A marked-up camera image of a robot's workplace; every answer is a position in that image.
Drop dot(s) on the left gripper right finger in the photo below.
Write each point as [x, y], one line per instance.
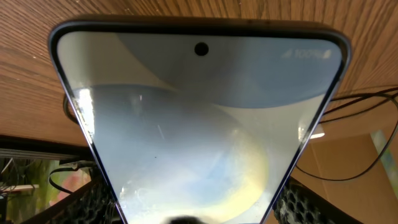
[297, 204]

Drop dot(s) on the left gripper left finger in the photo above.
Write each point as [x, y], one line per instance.
[91, 204]

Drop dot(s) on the Galaxy S24+ smartphone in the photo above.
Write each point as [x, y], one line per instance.
[193, 117]

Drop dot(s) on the white power strip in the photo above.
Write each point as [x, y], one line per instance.
[318, 132]

